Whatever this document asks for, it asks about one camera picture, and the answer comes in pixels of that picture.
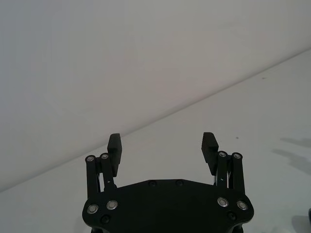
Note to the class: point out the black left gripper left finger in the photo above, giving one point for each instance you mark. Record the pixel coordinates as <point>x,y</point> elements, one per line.
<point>114,150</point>

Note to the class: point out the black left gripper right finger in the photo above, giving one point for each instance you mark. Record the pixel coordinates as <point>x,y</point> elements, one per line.
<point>209,148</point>

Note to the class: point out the small dark round object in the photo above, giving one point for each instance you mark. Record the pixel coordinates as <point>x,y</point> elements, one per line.
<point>309,213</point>

